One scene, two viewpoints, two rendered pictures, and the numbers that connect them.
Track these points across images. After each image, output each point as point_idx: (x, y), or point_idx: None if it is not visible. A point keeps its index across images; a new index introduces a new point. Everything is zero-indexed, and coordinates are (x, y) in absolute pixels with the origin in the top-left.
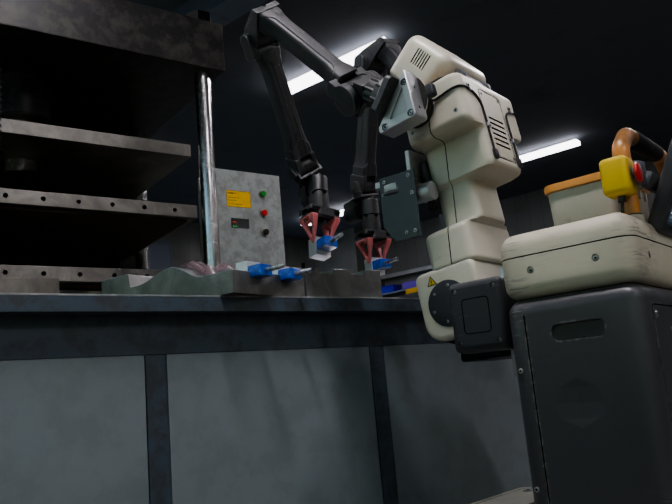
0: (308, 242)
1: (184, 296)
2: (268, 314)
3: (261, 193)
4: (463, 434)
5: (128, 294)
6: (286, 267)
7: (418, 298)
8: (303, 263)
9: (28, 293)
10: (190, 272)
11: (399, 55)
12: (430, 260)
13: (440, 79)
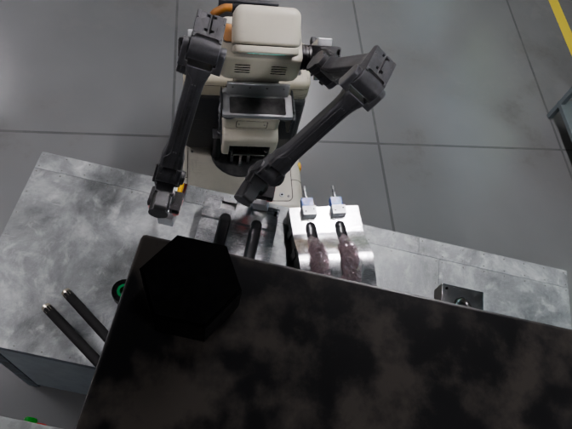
0: (266, 206)
1: (379, 228)
2: None
3: (37, 420)
4: None
5: (413, 236)
6: (305, 206)
7: (191, 185)
8: (276, 212)
9: (465, 248)
10: (364, 241)
11: (300, 30)
12: (277, 126)
13: (300, 31)
